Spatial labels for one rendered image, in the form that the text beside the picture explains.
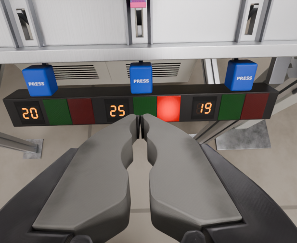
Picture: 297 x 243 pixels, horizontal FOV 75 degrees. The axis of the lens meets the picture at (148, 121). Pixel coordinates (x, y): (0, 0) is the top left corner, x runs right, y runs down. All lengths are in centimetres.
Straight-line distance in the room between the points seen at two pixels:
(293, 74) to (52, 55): 31
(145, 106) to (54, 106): 11
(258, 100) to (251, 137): 74
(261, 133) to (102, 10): 93
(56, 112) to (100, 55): 11
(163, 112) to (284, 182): 88
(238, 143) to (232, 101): 72
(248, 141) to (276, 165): 16
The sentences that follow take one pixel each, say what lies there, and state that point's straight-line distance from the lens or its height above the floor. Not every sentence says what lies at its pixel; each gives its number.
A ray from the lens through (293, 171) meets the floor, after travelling 110.
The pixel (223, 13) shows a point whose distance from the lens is 23.
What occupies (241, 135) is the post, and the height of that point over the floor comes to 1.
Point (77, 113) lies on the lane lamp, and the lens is 26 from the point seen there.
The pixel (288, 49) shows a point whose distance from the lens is 24.
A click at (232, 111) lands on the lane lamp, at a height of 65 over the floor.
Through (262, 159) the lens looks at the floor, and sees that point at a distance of 103.
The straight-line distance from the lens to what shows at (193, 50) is 20.
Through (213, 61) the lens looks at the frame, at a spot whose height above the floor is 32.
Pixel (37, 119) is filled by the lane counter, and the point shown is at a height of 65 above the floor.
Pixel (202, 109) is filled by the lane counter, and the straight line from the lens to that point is 26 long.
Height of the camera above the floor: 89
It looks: 73 degrees down
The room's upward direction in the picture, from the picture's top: 1 degrees clockwise
